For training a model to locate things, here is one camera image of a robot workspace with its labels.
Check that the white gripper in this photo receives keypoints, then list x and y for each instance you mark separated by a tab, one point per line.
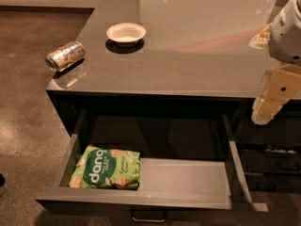
287	37

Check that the green rice chip bag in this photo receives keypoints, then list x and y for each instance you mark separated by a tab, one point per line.
107	169

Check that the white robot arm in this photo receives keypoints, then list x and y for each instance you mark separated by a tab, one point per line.
261	40

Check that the grey counter cabinet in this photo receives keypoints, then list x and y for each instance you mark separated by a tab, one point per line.
194	62

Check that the open grey top drawer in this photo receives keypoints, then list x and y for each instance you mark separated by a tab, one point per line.
189	168

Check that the white paper bowl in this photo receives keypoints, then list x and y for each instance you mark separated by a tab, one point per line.
126	34

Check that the silver drink can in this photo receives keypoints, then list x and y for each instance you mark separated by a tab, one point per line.
63	57

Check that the metal drawer handle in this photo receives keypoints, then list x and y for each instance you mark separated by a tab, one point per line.
148	216

